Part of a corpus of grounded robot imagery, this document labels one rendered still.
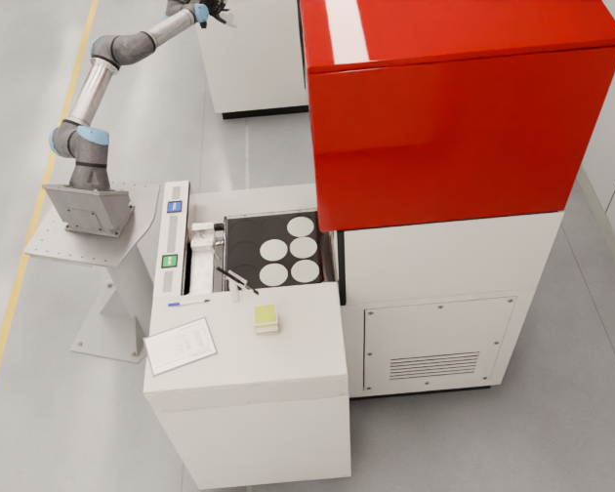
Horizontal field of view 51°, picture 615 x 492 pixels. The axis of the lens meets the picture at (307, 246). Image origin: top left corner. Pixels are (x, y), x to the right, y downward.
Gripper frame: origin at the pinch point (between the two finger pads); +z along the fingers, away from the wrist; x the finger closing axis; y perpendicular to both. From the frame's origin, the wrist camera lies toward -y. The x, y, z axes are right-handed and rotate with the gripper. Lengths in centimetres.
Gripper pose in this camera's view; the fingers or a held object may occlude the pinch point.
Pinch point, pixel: (232, 20)
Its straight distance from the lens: 322.6
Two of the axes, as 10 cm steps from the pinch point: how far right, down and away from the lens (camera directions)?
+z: 7.9, 1.5, 6.0
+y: 5.4, -6.2, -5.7
